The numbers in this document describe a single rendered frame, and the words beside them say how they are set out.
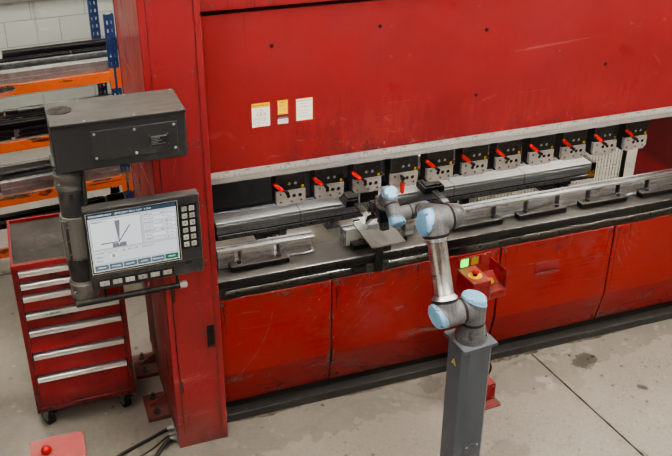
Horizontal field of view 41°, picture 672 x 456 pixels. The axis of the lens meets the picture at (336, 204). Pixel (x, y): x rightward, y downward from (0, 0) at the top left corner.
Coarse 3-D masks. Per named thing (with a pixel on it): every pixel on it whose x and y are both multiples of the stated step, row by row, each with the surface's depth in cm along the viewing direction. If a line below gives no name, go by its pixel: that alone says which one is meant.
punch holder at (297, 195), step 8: (272, 176) 429; (280, 176) 425; (288, 176) 427; (296, 176) 428; (304, 176) 430; (272, 184) 432; (280, 184) 427; (288, 184) 429; (296, 184) 430; (304, 184) 432; (272, 192) 436; (280, 192) 428; (296, 192) 432; (304, 192) 433; (280, 200) 430; (288, 200) 432; (296, 200) 434
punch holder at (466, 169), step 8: (488, 144) 459; (456, 152) 463; (464, 152) 456; (472, 152) 458; (480, 152) 460; (456, 160) 465; (464, 160) 458; (472, 160) 460; (480, 160) 462; (456, 168) 466; (464, 168) 460; (472, 168) 463; (480, 168) 464; (464, 176) 463
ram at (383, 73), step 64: (384, 0) 404; (448, 0) 415; (512, 0) 427; (576, 0) 440; (640, 0) 453; (256, 64) 396; (320, 64) 407; (384, 64) 418; (448, 64) 430; (512, 64) 443; (576, 64) 457; (640, 64) 471; (256, 128) 410; (320, 128) 421; (384, 128) 434; (448, 128) 447; (512, 128) 460; (576, 128) 475
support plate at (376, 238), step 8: (360, 224) 453; (360, 232) 445; (368, 232) 445; (376, 232) 445; (384, 232) 445; (392, 232) 445; (368, 240) 438; (376, 240) 438; (384, 240) 438; (392, 240) 438; (400, 240) 438
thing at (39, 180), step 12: (48, 156) 588; (0, 168) 573; (12, 168) 577; (24, 168) 570; (36, 168) 570; (48, 168) 574; (96, 168) 564; (108, 168) 567; (0, 180) 559; (12, 180) 544; (24, 180) 546; (36, 180) 550; (48, 180) 553; (0, 192) 547; (12, 192) 546
